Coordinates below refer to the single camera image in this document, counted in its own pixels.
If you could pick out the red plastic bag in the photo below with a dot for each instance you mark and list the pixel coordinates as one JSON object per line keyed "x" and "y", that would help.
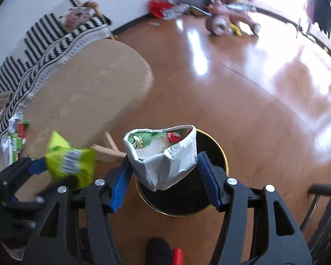
{"x": 156, "y": 7}

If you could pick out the black gold-rimmed trash bin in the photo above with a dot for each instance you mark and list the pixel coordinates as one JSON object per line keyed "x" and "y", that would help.
{"x": 188, "y": 196}

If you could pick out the brown plush blanket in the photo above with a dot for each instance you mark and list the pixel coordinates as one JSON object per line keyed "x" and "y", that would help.
{"x": 5, "y": 100}

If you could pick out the pink children tricycle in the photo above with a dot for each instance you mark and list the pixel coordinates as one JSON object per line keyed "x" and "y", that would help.
{"x": 221, "y": 16}

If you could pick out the pink patterned cushion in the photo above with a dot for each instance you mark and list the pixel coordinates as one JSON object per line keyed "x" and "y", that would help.
{"x": 78, "y": 15}

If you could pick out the white silver snack bag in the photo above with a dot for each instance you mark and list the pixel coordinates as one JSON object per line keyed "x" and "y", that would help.
{"x": 162, "y": 157}

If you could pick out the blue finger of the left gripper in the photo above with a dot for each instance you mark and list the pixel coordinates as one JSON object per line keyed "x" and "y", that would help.
{"x": 37, "y": 166}

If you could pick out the yellow toy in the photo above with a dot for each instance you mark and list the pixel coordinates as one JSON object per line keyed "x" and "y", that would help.
{"x": 235, "y": 30}

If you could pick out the black metal chair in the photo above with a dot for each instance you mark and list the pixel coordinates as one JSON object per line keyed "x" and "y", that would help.
{"x": 320, "y": 242}

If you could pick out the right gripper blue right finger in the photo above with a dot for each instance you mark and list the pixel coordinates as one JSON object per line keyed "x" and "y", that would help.
{"x": 211, "y": 177}

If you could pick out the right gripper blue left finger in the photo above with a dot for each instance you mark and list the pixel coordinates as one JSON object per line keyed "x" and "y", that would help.
{"x": 119, "y": 179}

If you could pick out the green chip bag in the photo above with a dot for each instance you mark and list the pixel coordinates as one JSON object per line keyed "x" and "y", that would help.
{"x": 62, "y": 159}

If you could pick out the black white striped sofa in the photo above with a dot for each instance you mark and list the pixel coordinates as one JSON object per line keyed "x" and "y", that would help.
{"x": 44, "y": 49}

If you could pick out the oval wooden table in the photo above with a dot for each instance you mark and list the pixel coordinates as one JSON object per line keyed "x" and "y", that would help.
{"x": 86, "y": 98}

